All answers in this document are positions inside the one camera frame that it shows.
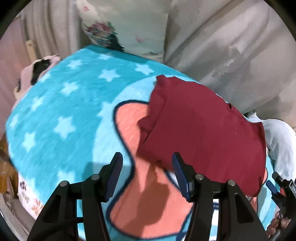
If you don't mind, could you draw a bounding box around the teal cartoon fleece blanket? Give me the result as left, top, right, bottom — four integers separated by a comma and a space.
6, 46, 275, 240

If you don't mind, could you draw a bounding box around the pink wardrobe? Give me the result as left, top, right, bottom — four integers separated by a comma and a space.
0, 19, 30, 133

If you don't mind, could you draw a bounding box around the pink chair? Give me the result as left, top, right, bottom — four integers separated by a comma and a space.
13, 55, 62, 108

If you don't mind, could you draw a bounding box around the black clothing on chair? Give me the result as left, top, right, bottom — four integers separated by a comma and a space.
31, 59, 51, 85

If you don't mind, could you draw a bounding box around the beige curtain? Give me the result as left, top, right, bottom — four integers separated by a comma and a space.
22, 1, 295, 127

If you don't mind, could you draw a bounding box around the dark red sweatshirt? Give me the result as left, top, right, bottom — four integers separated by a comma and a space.
137, 75, 266, 197

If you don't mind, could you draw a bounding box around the light grey plush garment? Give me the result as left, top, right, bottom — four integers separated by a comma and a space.
246, 111, 295, 180

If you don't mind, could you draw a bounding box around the white floral pillow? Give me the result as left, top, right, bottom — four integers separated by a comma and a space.
76, 0, 171, 62

